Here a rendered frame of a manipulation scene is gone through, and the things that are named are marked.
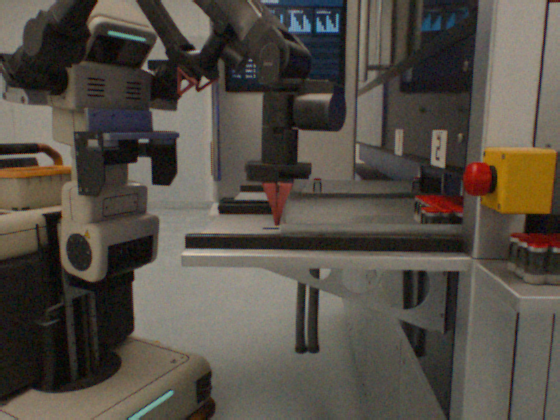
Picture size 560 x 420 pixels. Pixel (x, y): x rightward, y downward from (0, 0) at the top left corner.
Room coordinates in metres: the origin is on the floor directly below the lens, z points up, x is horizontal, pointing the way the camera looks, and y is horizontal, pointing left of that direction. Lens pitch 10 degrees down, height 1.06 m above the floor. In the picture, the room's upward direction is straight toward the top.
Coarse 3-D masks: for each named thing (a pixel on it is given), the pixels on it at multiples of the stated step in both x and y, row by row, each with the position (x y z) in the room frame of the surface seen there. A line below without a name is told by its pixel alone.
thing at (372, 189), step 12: (300, 180) 1.29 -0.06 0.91; (312, 180) 1.29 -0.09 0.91; (324, 180) 1.29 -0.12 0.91; (336, 180) 1.29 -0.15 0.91; (348, 180) 1.29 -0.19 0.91; (360, 180) 1.29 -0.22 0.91; (372, 180) 1.28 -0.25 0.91; (384, 180) 1.28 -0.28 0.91; (396, 180) 1.28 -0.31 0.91; (408, 180) 1.28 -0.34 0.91; (300, 192) 1.04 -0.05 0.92; (312, 192) 1.04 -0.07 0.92; (324, 192) 1.04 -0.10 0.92; (336, 192) 1.04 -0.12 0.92; (348, 192) 1.28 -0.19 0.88; (360, 192) 1.28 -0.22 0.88; (372, 192) 1.28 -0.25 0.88; (384, 192) 1.28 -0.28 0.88; (396, 192) 1.28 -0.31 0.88; (408, 192) 1.28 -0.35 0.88
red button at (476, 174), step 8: (472, 168) 0.56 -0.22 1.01; (480, 168) 0.55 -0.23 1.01; (488, 168) 0.55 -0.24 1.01; (464, 176) 0.57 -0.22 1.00; (472, 176) 0.55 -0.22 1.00; (480, 176) 0.55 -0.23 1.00; (488, 176) 0.55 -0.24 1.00; (464, 184) 0.57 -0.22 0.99; (472, 184) 0.55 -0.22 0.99; (480, 184) 0.55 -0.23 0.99; (488, 184) 0.55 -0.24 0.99; (472, 192) 0.56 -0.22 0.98; (480, 192) 0.55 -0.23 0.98
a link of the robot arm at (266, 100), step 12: (264, 96) 0.74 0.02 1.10; (276, 96) 0.73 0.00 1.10; (288, 96) 0.73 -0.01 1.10; (264, 108) 0.74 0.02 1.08; (276, 108) 0.73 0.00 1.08; (288, 108) 0.73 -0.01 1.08; (264, 120) 0.74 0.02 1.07; (276, 120) 0.73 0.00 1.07; (288, 120) 0.73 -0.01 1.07; (276, 132) 0.74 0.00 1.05
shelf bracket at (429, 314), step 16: (288, 272) 0.75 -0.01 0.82; (304, 272) 0.75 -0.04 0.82; (336, 272) 0.74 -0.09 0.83; (432, 272) 0.74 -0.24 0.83; (320, 288) 0.74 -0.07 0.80; (336, 288) 0.74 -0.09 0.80; (432, 288) 0.74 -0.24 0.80; (368, 304) 0.74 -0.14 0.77; (384, 304) 0.74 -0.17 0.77; (432, 304) 0.74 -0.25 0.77; (416, 320) 0.74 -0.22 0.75; (432, 320) 0.74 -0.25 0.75
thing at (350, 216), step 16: (288, 208) 0.95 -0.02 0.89; (304, 208) 0.95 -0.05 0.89; (320, 208) 0.95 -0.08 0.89; (336, 208) 0.95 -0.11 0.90; (352, 208) 0.95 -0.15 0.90; (368, 208) 0.95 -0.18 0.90; (384, 208) 0.95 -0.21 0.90; (400, 208) 0.95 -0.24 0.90; (288, 224) 0.70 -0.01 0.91; (304, 224) 0.70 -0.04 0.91; (320, 224) 0.69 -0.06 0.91; (336, 224) 0.69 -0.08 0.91; (352, 224) 0.69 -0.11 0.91; (368, 224) 0.69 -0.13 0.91; (384, 224) 0.69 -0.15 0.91; (400, 224) 0.69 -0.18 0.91; (416, 224) 0.69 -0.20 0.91; (432, 224) 0.69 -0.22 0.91; (448, 224) 0.69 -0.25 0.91
